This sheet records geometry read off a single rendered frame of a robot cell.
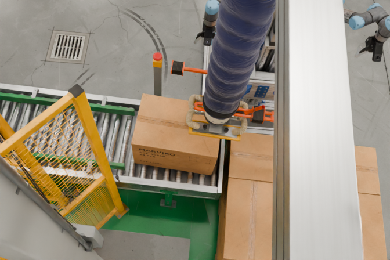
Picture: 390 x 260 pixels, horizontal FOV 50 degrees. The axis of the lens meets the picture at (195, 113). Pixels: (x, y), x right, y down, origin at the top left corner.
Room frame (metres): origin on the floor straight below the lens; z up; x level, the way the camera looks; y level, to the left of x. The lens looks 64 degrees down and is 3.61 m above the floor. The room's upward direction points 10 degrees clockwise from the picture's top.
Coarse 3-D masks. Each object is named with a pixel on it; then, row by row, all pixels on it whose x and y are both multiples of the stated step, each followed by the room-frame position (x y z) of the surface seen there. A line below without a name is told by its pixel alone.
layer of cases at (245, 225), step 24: (240, 144) 1.32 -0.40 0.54; (264, 144) 1.36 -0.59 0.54; (240, 168) 1.12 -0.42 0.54; (264, 168) 1.15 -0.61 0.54; (360, 168) 1.29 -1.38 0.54; (240, 192) 0.93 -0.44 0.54; (264, 192) 0.96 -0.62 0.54; (360, 192) 1.09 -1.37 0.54; (240, 216) 0.75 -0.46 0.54; (264, 216) 0.78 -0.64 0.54; (360, 216) 0.90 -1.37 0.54; (240, 240) 0.58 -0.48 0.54; (264, 240) 0.61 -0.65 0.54; (384, 240) 0.75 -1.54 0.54
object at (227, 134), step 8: (192, 120) 1.16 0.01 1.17; (192, 128) 1.11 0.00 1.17; (200, 128) 1.11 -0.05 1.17; (208, 128) 1.12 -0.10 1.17; (224, 128) 1.14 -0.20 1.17; (232, 128) 1.15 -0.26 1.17; (208, 136) 1.07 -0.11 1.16; (216, 136) 1.08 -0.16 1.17; (224, 136) 1.09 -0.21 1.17; (232, 136) 1.09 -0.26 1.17; (240, 136) 1.11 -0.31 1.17
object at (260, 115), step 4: (252, 108) 1.25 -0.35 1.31; (256, 112) 1.23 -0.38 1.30; (260, 112) 1.24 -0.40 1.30; (264, 112) 1.24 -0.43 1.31; (252, 116) 1.19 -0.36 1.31; (256, 116) 1.20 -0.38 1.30; (260, 116) 1.21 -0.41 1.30; (264, 116) 1.21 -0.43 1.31; (252, 120) 1.18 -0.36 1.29; (256, 120) 1.18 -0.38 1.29; (260, 120) 1.18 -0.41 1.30; (264, 120) 1.19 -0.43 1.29
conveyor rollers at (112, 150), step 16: (16, 112) 1.27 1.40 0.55; (96, 112) 1.39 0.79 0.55; (48, 128) 1.18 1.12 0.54; (80, 128) 1.23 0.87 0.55; (128, 128) 1.29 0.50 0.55; (32, 144) 1.04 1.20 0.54; (64, 144) 1.08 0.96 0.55; (80, 144) 1.10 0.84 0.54; (112, 144) 1.14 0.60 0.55; (112, 160) 1.01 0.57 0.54; (144, 176) 0.93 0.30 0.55; (176, 176) 0.97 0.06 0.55; (192, 176) 0.99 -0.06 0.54
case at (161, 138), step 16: (144, 96) 1.39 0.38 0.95; (160, 96) 1.41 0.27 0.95; (144, 112) 1.27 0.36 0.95; (160, 112) 1.29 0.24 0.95; (176, 112) 1.31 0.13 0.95; (144, 128) 1.14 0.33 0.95; (160, 128) 1.17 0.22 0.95; (176, 128) 1.19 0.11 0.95; (144, 144) 1.03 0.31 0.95; (160, 144) 1.05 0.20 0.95; (176, 144) 1.07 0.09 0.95; (192, 144) 1.09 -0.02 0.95; (208, 144) 1.11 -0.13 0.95; (144, 160) 1.02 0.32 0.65; (160, 160) 1.02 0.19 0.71; (176, 160) 1.02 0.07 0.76; (192, 160) 1.02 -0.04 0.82; (208, 160) 1.02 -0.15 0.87
